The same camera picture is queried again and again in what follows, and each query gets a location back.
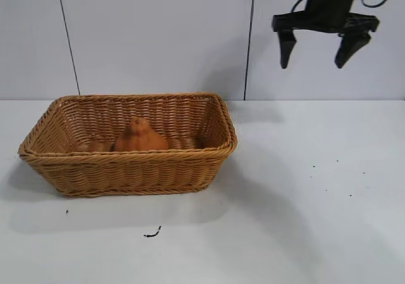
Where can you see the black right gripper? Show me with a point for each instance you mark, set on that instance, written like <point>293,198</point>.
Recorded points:
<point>329,9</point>

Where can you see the rectangular woven wicker basket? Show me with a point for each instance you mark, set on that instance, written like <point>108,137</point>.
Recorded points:
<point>133,173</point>

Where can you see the orange with knobbed top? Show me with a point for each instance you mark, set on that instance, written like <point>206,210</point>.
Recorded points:
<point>142,140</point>

